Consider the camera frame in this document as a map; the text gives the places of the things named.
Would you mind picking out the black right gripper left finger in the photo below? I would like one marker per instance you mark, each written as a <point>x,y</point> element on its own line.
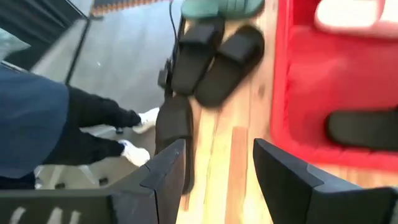
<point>155,193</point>

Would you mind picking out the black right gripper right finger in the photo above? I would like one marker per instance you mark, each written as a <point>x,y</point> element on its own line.
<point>295,186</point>

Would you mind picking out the green foam slide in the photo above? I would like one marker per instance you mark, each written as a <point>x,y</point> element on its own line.
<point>217,7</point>

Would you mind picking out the red plastic bin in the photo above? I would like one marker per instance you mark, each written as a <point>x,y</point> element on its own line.
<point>304,93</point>

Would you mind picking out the white chair base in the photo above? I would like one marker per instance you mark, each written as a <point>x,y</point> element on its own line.
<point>109,169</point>

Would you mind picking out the person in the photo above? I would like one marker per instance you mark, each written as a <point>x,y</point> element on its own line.
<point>31,118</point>

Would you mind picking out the black hazard-striped platform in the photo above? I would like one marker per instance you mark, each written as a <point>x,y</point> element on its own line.
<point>118,7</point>

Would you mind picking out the black partition curtain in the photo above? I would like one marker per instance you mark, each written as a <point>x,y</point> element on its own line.
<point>31,18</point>

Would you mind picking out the small black table camera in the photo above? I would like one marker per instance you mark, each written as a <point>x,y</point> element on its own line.
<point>164,77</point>

